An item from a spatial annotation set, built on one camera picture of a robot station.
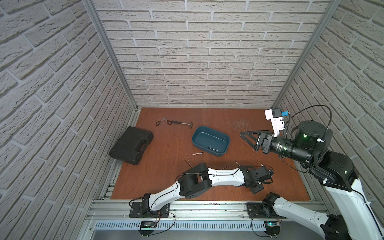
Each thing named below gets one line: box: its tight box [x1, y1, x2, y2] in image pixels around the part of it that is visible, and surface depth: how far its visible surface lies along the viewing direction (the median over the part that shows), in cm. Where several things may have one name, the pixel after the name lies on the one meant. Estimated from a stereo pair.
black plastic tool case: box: [108, 126, 154, 165], surface depth 94 cm
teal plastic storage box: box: [191, 126, 231, 157], surface depth 101 cm
